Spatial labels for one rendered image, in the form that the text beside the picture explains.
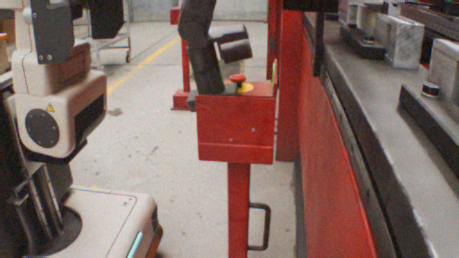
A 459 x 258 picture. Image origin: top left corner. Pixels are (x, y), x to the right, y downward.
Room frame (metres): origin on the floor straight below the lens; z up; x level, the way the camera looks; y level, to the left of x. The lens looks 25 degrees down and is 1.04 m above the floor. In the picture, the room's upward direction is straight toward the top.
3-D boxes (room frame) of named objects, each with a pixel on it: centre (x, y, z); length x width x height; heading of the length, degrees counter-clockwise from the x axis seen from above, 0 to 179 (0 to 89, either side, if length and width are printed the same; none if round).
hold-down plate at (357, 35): (0.86, -0.33, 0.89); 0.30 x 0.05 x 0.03; 172
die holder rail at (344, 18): (1.43, -0.46, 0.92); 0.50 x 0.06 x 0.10; 172
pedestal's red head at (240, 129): (0.74, -0.02, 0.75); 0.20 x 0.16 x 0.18; 173
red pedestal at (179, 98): (2.65, 0.36, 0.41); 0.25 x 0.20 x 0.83; 82
